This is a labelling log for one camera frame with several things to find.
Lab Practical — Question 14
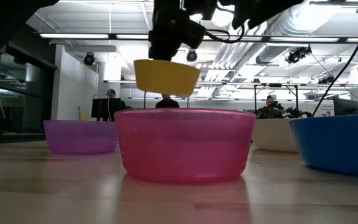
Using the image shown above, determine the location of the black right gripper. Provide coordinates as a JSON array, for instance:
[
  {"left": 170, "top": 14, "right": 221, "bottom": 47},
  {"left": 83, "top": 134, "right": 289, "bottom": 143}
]
[{"left": 148, "top": 0, "right": 207, "bottom": 62}]

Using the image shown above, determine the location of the yellow plastic bowl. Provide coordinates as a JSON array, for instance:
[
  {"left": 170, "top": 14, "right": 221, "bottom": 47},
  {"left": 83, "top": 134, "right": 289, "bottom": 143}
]
[{"left": 133, "top": 58, "right": 201, "bottom": 96}]

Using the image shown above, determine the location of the pink translucent plastic bowl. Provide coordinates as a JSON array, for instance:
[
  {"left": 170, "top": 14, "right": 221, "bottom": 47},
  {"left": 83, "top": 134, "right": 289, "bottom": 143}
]
[{"left": 114, "top": 108, "right": 257, "bottom": 185}]

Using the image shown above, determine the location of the purple translucent plastic bowl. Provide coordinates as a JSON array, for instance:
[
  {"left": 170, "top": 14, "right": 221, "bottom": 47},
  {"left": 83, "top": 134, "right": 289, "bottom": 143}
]
[{"left": 42, "top": 119, "right": 119, "bottom": 156}]

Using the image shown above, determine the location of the blue plastic bowl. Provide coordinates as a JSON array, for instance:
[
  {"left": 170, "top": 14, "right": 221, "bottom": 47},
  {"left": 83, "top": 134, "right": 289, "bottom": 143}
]
[{"left": 288, "top": 114, "right": 358, "bottom": 179}]

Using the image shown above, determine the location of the black ceiling spot lamp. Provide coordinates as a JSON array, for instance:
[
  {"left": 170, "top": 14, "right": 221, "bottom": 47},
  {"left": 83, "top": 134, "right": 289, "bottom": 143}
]
[
  {"left": 83, "top": 52, "right": 96, "bottom": 66},
  {"left": 285, "top": 45, "right": 313, "bottom": 65},
  {"left": 186, "top": 49, "right": 198, "bottom": 63}
]

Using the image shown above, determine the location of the long ceiling light strip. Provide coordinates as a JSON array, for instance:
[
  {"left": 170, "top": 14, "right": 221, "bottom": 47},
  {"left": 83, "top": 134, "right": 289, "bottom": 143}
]
[
  {"left": 116, "top": 34, "right": 150, "bottom": 40},
  {"left": 268, "top": 36, "right": 340, "bottom": 44},
  {"left": 39, "top": 33, "right": 110, "bottom": 40}
]

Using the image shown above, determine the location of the person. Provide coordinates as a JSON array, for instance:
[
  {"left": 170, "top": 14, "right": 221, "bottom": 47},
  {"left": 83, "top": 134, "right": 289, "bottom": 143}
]
[
  {"left": 154, "top": 94, "right": 180, "bottom": 109},
  {"left": 255, "top": 95, "right": 284, "bottom": 119},
  {"left": 105, "top": 88, "right": 127, "bottom": 122}
]

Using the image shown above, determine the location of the black computer monitor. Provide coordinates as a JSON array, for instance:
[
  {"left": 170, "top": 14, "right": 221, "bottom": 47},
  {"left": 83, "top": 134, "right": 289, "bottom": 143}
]
[
  {"left": 91, "top": 98, "right": 121, "bottom": 123},
  {"left": 333, "top": 97, "right": 358, "bottom": 117}
]

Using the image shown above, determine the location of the white plastic bowl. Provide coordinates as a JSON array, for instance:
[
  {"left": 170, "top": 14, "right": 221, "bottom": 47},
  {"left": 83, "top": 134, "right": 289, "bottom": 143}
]
[{"left": 251, "top": 117, "right": 300, "bottom": 154}]

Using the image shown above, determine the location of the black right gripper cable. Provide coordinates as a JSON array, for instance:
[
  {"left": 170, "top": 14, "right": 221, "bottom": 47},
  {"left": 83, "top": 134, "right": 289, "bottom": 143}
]
[{"left": 205, "top": 26, "right": 246, "bottom": 44}]

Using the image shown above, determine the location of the black metal rack frame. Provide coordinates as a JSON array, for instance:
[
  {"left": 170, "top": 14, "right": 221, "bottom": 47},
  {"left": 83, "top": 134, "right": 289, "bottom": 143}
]
[{"left": 252, "top": 82, "right": 300, "bottom": 113}]

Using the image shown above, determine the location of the silver ventilation duct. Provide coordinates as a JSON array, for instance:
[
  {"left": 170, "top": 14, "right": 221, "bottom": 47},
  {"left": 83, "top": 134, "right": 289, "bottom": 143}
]
[{"left": 209, "top": 0, "right": 323, "bottom": 71}]

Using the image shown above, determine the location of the black aluminium table frame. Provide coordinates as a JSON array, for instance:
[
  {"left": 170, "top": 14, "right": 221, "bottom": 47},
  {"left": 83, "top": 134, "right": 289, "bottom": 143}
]
[{"left": 0, "top": 130, "right": 47, "bottom": 149}]

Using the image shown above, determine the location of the long black cable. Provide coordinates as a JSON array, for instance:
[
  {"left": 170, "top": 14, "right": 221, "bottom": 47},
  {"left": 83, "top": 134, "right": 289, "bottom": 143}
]
[{"left": 311, "top": 2, "right": 358, "bottom": 118}]

